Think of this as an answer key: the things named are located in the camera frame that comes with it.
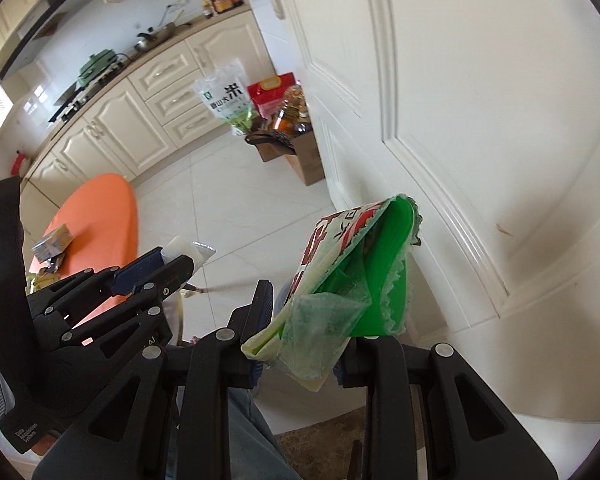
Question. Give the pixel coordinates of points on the green electric pot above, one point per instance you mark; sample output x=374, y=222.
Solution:
x=95, y=65

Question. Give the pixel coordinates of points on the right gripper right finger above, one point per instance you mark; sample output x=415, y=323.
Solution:
x=436, y=398

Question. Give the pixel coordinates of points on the white door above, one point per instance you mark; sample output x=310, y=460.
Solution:
x=487, y=113

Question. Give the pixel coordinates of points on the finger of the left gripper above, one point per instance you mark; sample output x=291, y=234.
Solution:
x=87, y=290
x=141, y=314

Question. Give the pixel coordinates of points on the white rice bag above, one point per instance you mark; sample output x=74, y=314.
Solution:
x=224, y=93

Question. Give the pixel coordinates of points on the red rice bag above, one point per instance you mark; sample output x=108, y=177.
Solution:
x=267, y=95

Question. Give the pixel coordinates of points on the lower kitchen cabinets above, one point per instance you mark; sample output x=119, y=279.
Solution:
x=143, y=116

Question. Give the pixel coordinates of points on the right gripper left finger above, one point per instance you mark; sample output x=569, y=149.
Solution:
x=167, y=410

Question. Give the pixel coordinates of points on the range hood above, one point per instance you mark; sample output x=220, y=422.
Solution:
x=36, y=31

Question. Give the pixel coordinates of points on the white plastic bag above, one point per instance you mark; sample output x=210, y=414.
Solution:
x=181, y=246

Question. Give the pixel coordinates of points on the milk carton box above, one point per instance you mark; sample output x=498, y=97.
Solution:
x=53, y=244

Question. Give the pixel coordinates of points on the person's jeans legs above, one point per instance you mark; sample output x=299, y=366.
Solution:
x=254, y=451

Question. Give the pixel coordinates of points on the cardboard box with bottles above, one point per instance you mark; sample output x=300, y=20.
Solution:
x=291, y=127

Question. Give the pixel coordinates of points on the gas stove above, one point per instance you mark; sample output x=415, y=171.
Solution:
x=69, y=106

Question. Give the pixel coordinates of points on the green instant noodle wrapper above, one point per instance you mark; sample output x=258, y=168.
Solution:
x=352, y=281

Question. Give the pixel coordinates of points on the small cardboard box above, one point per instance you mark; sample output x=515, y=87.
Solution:
x=268, y=146

